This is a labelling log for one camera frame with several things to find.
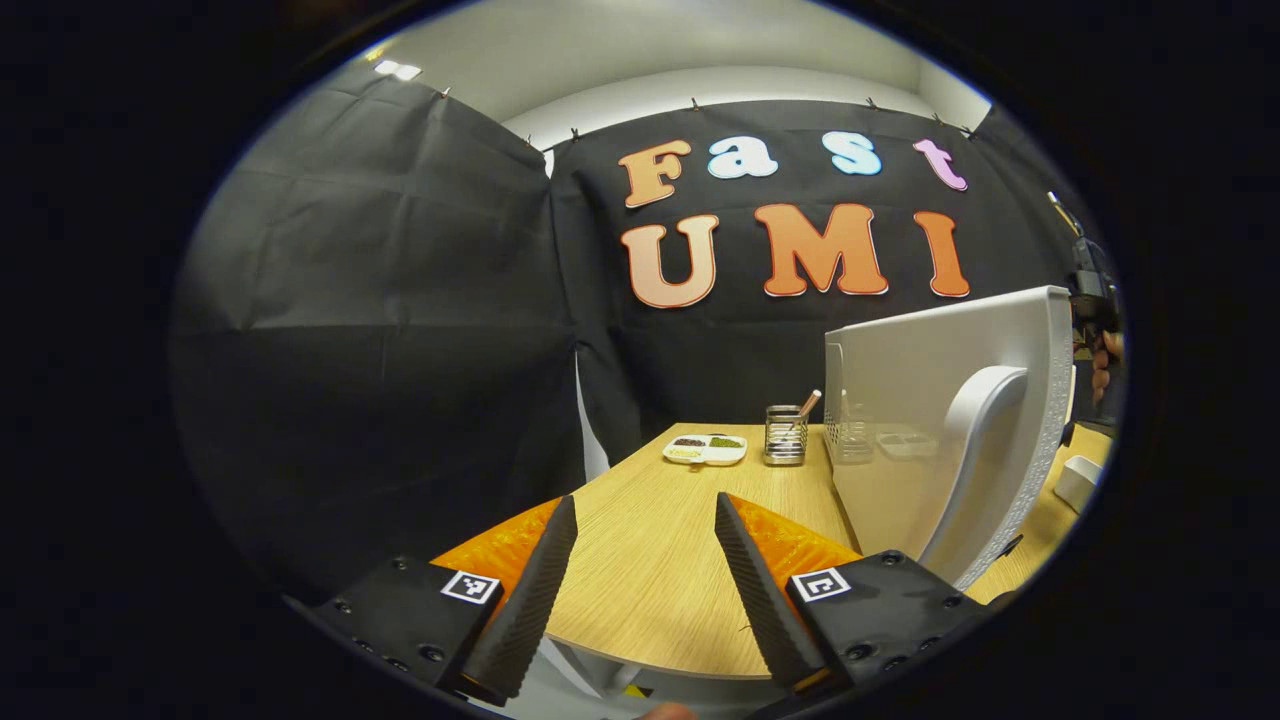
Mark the white microwave oven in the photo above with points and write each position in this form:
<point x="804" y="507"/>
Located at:
<point x="920" y="380"/>

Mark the white divided dish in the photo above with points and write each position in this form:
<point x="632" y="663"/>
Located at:
<point x="705" y="450"/>

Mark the metal mesh utensil holder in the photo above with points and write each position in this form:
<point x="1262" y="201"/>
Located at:
<point x="785" y="440"/>

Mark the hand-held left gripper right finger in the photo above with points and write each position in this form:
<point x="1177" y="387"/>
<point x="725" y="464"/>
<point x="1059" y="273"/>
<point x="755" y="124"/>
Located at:
<point x="765" y="610"/>

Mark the white plastic tray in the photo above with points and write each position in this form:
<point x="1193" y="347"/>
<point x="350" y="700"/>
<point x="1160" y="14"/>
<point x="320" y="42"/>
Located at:
<point x="1078" y="482"/>

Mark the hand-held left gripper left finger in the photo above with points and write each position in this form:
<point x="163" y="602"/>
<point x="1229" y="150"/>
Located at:
<point x="530" y="610"/>

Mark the white table leg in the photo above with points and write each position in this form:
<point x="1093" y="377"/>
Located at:
<point x="590" y="670"/>

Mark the wooden utensil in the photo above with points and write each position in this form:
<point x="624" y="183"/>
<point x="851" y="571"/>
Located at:
<point x="808" y="405"/>

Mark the narrow ceiling light panel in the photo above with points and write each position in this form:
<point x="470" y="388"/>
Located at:
<point x="398" y="70"/>

